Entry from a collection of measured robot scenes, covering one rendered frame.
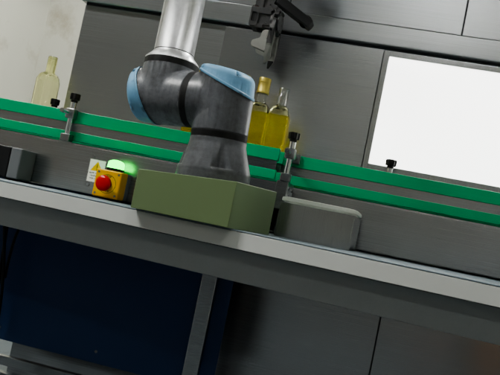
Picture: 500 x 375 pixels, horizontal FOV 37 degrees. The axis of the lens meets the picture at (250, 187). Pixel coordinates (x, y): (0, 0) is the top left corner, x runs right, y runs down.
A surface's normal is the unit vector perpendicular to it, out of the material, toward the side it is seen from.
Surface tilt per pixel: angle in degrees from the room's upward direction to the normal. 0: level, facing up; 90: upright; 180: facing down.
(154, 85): 86
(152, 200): 90
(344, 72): 90
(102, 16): 90
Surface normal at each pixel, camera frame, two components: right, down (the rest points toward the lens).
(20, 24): 0.91, 0.17
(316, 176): -0.19, -0.08
